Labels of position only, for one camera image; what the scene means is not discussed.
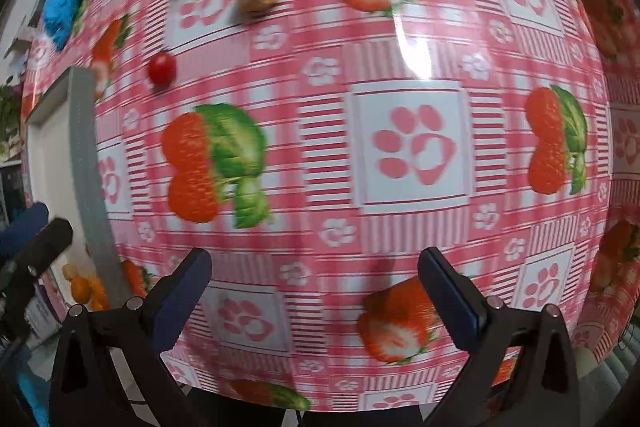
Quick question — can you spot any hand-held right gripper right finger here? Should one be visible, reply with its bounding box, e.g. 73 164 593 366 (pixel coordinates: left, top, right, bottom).
418 247 583 427

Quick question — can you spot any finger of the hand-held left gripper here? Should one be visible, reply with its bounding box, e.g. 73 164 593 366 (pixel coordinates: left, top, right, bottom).
12 218 74 278
0 203 50 258

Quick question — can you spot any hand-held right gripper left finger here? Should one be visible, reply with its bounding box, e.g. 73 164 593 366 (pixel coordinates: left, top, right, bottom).
50 248 213 427

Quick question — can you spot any white container with grey rim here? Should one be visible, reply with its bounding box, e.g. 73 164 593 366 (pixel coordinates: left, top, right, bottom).
22 67 126 313

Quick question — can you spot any small orange kumquat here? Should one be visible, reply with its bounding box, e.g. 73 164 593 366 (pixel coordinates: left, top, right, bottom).
70 276 93 303
90 277 110 312

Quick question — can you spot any red cherry tomato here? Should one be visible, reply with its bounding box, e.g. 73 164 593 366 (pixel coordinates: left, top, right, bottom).
147 51 178 88

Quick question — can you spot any pink strawberry print tablecloth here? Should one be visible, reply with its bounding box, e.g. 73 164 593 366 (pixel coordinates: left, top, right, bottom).
20 0 640 413

